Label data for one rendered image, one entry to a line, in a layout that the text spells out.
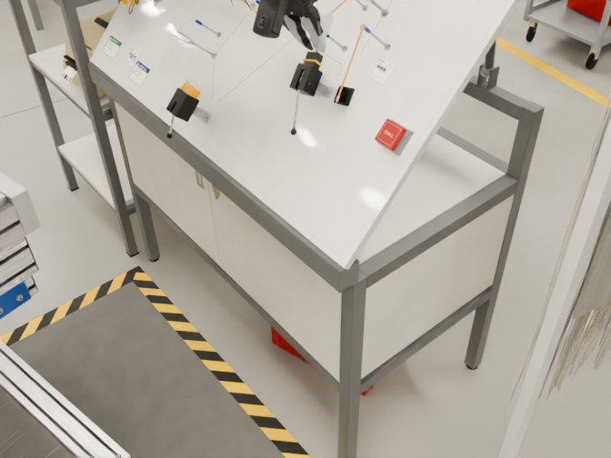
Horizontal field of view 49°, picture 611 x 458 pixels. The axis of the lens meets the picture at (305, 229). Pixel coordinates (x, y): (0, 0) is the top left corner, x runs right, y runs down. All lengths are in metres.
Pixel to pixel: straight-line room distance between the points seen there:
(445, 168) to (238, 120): 0.55
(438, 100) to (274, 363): 1.24
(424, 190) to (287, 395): 0.88
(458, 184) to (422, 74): 0.41
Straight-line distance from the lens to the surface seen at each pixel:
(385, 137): 1.37
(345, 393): 1.78
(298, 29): 1.31
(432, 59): 1.43
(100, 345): 2.49
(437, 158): 1.83
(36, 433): 2.08
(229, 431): 2.20
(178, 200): 2.13
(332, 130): 1.49
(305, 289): 1.66
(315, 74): 1.48
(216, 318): 2.48
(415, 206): 1.66
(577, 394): 2.40
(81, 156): 2.95
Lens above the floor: 1.86
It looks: 42 degrees down
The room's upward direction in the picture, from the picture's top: 1 degrees counter-clockwise
